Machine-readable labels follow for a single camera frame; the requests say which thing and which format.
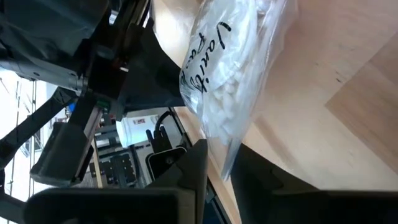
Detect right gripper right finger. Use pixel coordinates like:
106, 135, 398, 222
231, 142, 398, 224

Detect vanity pack swab bag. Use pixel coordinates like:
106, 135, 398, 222
178, 0, 296, 181

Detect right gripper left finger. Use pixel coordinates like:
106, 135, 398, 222
146, 139, 208, 224

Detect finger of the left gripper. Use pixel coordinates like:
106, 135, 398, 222
119, 23, 187, 113

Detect black rounded device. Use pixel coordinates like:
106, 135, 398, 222
146, 146, 187, 181

